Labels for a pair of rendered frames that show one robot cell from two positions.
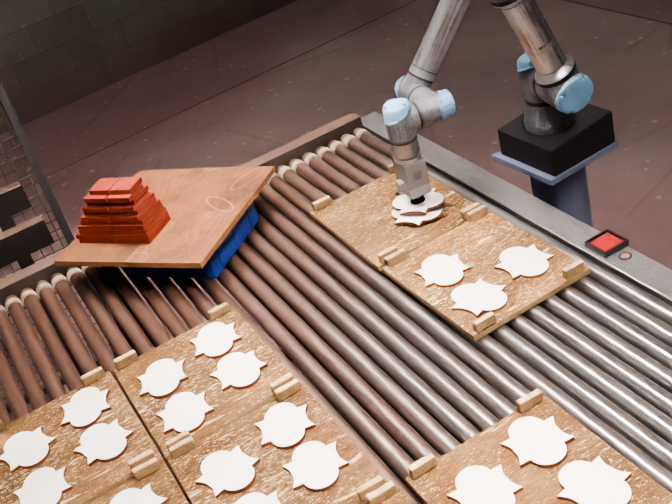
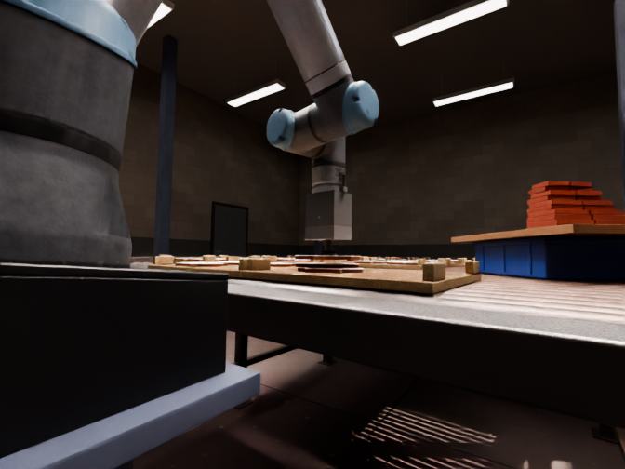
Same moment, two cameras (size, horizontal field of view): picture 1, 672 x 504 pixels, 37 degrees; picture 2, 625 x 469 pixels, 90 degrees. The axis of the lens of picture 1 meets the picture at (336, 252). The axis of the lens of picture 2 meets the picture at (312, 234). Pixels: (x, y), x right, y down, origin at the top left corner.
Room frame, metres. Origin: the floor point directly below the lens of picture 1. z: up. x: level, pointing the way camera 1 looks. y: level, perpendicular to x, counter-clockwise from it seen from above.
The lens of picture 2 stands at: (2.96, -0.67, 0.97)
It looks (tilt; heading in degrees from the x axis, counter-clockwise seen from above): 4 degrees up; 147
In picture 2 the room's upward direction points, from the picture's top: 1 degrees clockwise
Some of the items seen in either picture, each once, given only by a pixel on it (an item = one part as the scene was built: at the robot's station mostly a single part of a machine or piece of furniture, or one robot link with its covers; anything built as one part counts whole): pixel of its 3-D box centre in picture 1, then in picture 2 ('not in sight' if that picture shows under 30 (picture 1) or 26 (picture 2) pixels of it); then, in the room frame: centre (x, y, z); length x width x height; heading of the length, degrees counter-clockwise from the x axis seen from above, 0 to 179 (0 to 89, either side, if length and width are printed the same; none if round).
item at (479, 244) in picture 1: (481, 270); (239, 268); (2.04, -0.34, 0.93); 0.41 x 0.35 x 0.02; 21
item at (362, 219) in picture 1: (394, 213); (363, 274); (2.43, -0.19, 0.93); 0.41 x 0.35 x 0.02; 19
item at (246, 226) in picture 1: (190, 234); (554, 258); (2.58, 0.40, 0.97); 0.31 x 0.31 x 0.10; 60
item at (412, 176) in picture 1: (407, 173); (332, 214); (2.39, -0.25, 1.06); 0.10 x 0.09 x 0.16; 104
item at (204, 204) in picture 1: (167, 214); (580, 236); (2.63, 0.45, 1.03); 0.50 x 0.50 x 0.02; 60
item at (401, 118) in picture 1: (400, 121); (327, 145); (2.39, -0.26, 1.22); 0.09 x 0.08 x 0.11; 102
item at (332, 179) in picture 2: (404, 146); (329, 179); (2.40, -0.26, 1.14); 0.08 x 0.08 x 0.05
